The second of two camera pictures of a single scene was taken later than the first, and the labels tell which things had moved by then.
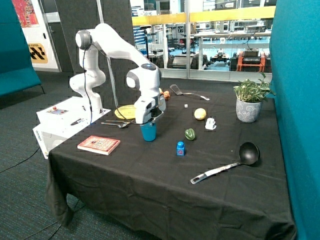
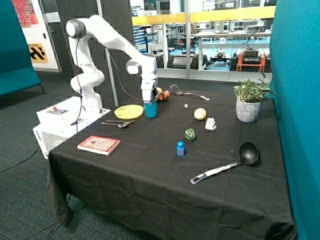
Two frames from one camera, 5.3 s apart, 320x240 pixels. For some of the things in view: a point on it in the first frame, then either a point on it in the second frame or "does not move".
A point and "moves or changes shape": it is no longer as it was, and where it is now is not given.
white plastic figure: x=210 y=124 does not move
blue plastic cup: x=149 y=131 moves or changes shape
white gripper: x=147 y=108 to x=149 y=89
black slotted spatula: x=176 y=91 does not move
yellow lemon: x=200 y=114 does not move
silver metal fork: x=119 y=121 does not move
